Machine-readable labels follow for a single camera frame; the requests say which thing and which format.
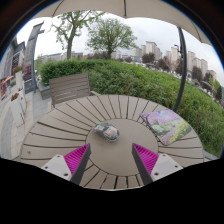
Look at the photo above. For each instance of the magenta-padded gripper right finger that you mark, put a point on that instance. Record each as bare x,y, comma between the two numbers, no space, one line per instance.
165,165

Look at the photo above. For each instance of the white planter with flowers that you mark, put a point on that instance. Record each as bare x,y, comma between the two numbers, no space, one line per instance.
18,78
17,110

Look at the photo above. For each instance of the transparent grey computer mouse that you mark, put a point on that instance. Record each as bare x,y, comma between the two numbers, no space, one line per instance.
106,131

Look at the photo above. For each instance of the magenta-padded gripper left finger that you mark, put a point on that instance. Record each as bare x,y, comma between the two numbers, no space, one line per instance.
58,166

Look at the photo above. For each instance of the round leafy green tree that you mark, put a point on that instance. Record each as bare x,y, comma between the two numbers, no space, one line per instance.
110,35

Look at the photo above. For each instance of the beige umbrella canopy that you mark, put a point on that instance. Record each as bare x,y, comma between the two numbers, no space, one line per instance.
100,7

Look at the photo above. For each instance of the brown slatted chair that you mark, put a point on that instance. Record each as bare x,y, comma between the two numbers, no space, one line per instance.
69,88

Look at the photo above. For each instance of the green hedge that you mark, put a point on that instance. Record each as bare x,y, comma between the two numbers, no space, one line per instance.
150,85

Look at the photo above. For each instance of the distant apartment buildings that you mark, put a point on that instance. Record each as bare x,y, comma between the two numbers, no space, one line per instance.
195,61

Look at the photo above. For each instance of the thin sparse-leaved tree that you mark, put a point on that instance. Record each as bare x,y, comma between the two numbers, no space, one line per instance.
70,43

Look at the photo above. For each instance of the curved black umbrella pole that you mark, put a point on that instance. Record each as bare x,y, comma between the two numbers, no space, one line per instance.
182,70

